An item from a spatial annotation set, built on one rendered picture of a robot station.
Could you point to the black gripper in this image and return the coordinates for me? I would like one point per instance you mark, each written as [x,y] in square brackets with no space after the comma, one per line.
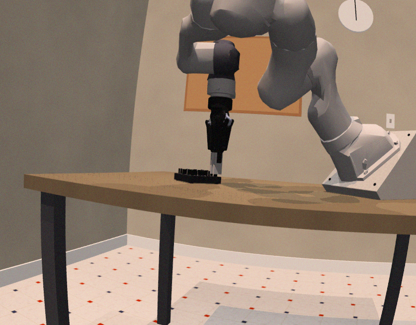
[218,130]

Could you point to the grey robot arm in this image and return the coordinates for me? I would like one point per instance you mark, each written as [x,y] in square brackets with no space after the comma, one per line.
[299,62]

